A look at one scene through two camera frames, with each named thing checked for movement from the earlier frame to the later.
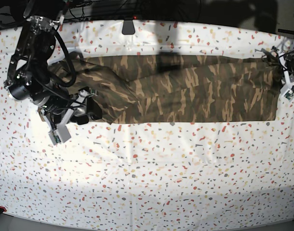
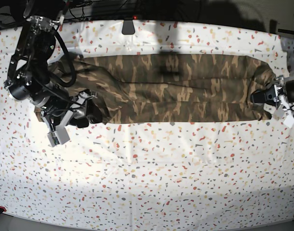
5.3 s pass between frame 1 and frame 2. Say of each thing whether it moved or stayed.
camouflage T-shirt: stayed
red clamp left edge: stayed
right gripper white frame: moved
